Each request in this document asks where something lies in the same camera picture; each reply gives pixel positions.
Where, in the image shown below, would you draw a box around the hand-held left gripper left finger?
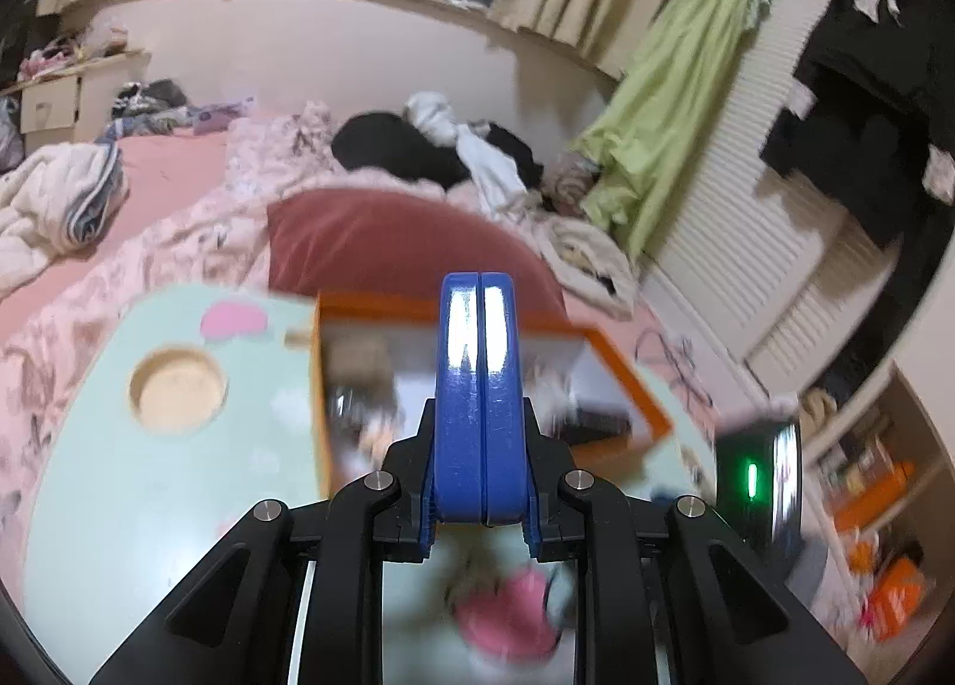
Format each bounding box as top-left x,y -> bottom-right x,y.
90,271 -> 485,685

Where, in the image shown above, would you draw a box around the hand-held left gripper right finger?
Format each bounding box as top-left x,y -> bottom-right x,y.
484,271 -> 870,685

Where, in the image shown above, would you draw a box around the orange cardboard box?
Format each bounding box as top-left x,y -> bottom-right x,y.
309,291 -> 673,499

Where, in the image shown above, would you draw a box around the mint green lap desk desktop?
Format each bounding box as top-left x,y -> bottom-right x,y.
22,286 -> 725,685

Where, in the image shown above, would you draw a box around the beige cloth bundle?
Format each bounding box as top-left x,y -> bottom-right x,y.
802,390 -> 840,433

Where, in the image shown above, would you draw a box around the cream towel pile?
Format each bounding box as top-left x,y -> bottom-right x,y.
537,215 -> 639,317

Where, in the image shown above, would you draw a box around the dark red pillow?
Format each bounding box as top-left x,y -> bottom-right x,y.
266,189 -> 568,320

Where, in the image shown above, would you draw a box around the orange packet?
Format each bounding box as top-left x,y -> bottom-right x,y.
865,558 -> 934,641

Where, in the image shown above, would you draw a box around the pinkish clothes pile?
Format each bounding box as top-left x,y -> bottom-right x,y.
544,155 -> 605,209

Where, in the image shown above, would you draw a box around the pink soft object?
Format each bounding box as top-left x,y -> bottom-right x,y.
451,569 -> 568,660

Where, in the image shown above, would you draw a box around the white garment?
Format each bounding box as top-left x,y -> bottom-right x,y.
405,92 -> 531,216

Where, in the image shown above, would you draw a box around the black and white clothes pile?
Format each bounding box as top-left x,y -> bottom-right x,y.
330,110 -> 546,190

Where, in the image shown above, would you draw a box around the white louvre door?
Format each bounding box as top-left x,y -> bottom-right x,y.
642,0 -> 897,373

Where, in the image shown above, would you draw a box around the pink floral blanket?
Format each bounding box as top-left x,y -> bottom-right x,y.
0,101 -> 717,582

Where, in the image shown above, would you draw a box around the light green hanging garment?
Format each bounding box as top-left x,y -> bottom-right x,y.
571,0 -> 769,261

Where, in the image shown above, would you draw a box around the purple flat box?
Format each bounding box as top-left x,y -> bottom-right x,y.
192,99 -> 258,134

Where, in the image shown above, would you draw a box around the black hanging clothes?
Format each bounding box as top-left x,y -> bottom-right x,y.
761,0 -> 955,246

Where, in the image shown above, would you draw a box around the dark patterned clothes pile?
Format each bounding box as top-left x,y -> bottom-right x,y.
112,81 -> 195,126

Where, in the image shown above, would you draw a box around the white quilt with blue edge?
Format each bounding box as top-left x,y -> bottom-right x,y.
0,140 -> 130,298

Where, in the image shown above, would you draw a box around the white cardboard box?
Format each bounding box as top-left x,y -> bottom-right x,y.
78,54 -> 150,126
19,73 -> 83,134

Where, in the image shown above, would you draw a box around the grey cloth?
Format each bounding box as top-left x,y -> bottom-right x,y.
0,95 -> 23,171

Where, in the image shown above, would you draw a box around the pink clutter pile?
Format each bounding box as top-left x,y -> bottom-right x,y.
19,32 -> 143,78

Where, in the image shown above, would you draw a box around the wire clothes hanger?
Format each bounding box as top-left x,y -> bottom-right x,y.
634,331 -> 717,410

